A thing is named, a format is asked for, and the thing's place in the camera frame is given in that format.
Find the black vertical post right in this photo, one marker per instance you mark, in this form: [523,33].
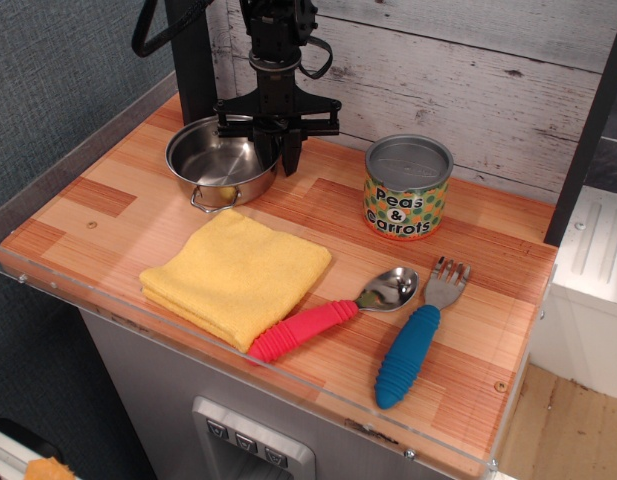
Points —
[582,159]

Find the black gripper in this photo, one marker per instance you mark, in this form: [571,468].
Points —
[278,107]

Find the peas and carrots can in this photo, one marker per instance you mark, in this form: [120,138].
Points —
[407,179]

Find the yellow folded rag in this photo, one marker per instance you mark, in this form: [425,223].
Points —
[235,278]

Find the grey toy fridge cabinet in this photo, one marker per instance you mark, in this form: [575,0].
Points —
[157,384]

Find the clear acrylic guard rail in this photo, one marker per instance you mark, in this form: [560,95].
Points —
[87,226]

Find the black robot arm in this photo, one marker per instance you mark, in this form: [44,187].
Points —
[281,39]

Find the blue handled fork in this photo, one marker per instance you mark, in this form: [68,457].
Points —
[403,361]

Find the silver dispenser button panel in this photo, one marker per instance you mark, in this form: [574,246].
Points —
[237,447]

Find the black vertical post left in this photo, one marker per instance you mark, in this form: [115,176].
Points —
[194,68]

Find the silver metal pot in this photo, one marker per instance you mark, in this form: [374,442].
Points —
[223,172]

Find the black vertical post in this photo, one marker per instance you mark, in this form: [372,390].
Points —
[194,68]
[582,159]

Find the orange object bottom left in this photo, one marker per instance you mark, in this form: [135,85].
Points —
[48,469]

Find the red handled spoon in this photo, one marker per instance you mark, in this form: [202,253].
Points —
[387,292]

